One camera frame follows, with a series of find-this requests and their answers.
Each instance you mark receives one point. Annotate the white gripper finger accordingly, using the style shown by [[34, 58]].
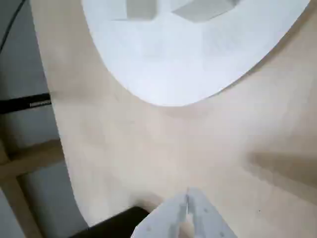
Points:
[[208, 220], [158, 220]]

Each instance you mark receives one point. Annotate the white cube block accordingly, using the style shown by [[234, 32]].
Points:
[[198, 12], [140, 10]]

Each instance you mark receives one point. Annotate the black pot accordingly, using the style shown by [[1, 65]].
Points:
[[116, 225]]

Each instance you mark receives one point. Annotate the white paper plate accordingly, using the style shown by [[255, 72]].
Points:
[[173, 74]]

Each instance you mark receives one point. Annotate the black tripod leg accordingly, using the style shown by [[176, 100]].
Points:
[[22, 102]]

